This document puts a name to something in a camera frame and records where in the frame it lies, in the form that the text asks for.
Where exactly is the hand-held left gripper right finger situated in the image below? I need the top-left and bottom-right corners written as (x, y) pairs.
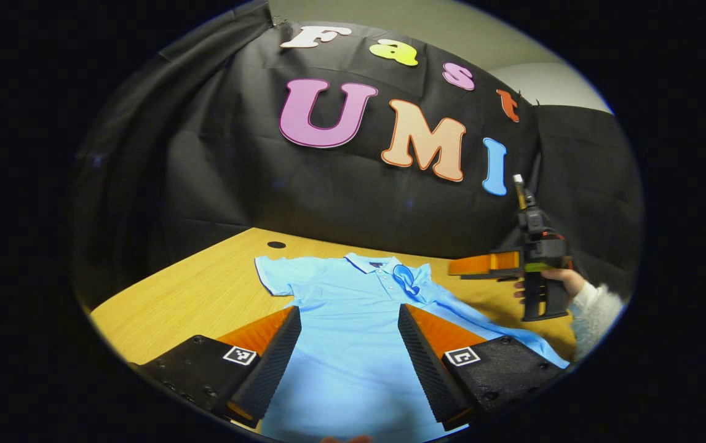
top-left (397, 303), bottom-right (569, 433)

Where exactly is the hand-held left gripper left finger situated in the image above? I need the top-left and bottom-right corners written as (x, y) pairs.
top-left (132, 306), bottom-right (303, 429)

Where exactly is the light blue polo T-shirt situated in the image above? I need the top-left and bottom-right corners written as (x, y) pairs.
top-left (255, 252), bottom-right (570, 443)

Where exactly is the black backdrop cloth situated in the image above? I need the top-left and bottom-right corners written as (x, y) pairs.
top-left (70, 3), bottom-right (644, 311)

